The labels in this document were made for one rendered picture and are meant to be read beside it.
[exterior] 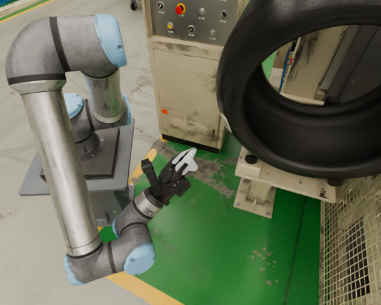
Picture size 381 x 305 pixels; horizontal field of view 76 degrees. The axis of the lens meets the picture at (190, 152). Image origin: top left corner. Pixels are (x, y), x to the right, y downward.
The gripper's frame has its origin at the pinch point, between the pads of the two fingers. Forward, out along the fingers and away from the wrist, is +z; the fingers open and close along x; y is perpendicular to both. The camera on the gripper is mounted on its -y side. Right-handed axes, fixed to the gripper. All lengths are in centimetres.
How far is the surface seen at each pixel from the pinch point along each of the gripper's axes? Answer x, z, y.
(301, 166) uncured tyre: 13.5, 19.6, 24.5
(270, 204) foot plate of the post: -47, -3, 110
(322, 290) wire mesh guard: 18, -10, 93
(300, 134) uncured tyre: -5.2, 30.6, 34.3
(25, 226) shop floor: -84, -126, -1
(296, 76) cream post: -19, 46, 24
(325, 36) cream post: -11, 58, 14
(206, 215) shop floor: -54, -39, 80
